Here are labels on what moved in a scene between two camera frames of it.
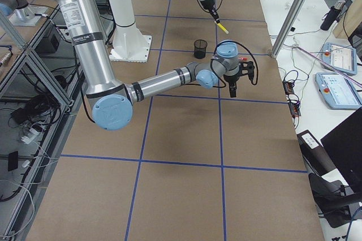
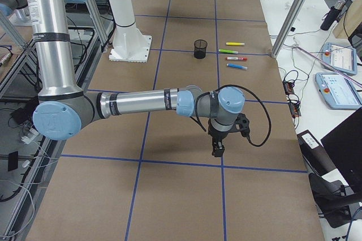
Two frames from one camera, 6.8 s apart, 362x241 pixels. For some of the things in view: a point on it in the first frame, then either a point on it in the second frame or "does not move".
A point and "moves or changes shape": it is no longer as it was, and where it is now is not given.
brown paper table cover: (191, 164) does not move
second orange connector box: (294, 109) does not move
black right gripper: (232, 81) → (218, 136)
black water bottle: (332, 15) does not move
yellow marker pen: (223, 28) moves or changes shape
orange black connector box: (288, 87) does not move
